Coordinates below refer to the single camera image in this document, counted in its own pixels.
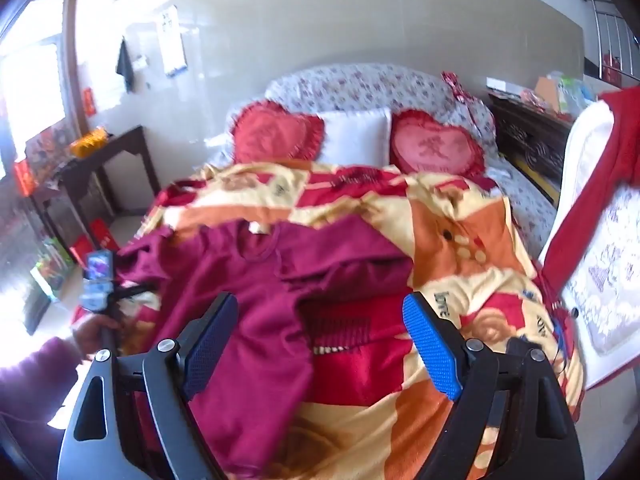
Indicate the red patterned ribbon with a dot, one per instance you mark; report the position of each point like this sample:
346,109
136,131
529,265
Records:
457,87

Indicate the maroon long-sleeved shirt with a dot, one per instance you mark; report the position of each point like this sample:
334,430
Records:
250,300

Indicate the red gift bag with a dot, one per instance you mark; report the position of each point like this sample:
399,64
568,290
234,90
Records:
104,235

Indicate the printed fleece blanket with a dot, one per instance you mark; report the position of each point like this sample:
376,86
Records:
450,240

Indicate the pile of assorted packets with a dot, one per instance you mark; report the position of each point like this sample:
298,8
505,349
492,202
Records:
555,92

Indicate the white pillow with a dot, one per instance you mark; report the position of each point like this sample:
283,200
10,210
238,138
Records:
356,135

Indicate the colourful boxes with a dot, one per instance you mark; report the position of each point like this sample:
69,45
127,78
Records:
50,265

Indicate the dark carved headboard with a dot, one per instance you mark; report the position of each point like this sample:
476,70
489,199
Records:
530,135

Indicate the person's left hand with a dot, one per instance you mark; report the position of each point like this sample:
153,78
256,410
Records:
92,337

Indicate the window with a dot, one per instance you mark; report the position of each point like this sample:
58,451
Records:
35,70

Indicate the metal stair railing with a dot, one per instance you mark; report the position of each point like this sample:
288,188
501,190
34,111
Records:
607,35

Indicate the red wall sticker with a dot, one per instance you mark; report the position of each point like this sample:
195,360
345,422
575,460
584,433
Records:
88,101

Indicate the red garment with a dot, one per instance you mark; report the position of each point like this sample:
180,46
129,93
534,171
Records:
615,160

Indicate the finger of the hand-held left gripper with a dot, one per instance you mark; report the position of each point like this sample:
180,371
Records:
137,291

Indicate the yellow plastic basket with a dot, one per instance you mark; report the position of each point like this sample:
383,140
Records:
90,142

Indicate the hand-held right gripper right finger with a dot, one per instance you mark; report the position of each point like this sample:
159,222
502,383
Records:
430,350

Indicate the dark hanging cloth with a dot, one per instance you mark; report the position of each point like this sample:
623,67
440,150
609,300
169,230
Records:
125,65

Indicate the red heart-shaped pillow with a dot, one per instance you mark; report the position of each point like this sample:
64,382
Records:
277,130
440,146

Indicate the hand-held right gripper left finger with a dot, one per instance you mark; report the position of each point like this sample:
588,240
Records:
210,342

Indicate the dark wooden side table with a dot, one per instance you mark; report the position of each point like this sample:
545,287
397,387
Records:
120,160

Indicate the wall calendar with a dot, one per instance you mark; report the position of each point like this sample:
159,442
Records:
172,42

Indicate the red boxes on floor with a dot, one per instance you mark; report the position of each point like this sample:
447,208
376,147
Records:
81,252

